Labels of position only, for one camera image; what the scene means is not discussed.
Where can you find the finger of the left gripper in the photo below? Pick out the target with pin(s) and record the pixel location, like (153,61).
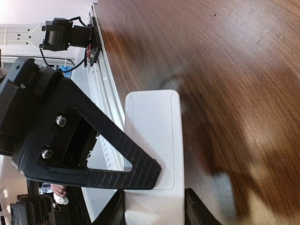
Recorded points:
(71,141)

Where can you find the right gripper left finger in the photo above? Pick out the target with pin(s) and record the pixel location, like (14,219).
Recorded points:
(114,211)

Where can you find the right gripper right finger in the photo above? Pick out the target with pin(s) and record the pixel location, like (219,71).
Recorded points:
(196,213)

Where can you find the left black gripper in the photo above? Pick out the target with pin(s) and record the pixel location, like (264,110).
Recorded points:
(23,90)

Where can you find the white remote control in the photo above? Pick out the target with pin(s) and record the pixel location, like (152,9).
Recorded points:
(153,122)

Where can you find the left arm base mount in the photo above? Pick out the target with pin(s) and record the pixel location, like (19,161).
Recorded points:
(60,34)

